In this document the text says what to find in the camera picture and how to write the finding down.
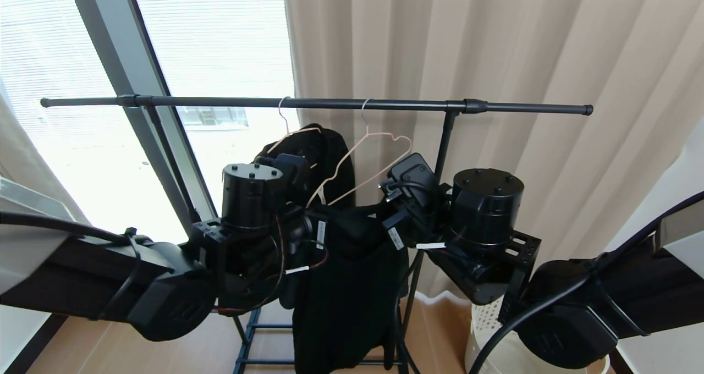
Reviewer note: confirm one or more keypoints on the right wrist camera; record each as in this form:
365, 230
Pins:
415, 176

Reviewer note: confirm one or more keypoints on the white laundry basket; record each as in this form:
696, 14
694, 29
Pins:
489, 352

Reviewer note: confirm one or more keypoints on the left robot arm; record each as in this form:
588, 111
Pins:
165, 291

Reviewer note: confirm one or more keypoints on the window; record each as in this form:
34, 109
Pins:
220, 38

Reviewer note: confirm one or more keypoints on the beige curtain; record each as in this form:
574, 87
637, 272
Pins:
495, 44
27, 165

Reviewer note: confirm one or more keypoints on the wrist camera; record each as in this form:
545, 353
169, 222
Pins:
415, 176
291, 168

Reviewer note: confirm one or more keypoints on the black shorts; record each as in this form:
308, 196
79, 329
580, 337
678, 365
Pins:
330, 159

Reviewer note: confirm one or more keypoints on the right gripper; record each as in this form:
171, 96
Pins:
412, 234

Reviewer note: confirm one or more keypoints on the black shirt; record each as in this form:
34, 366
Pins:
341, 297

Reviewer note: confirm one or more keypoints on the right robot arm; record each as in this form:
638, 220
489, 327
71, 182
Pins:
484, 198

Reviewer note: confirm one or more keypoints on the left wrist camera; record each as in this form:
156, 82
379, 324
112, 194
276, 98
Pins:
291, 168

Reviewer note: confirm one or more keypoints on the black clothes rack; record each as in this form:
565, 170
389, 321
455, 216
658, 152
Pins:
385, 104

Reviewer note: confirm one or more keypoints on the pink clothes hanger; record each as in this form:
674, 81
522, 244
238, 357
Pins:
364, 118
281, 115

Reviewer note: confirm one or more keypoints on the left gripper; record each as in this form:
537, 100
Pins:
311, 236

